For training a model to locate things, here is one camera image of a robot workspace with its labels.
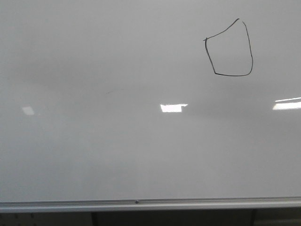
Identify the white whiteboard with aluminium frame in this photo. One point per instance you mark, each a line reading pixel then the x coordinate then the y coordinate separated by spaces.
pixel 110 105

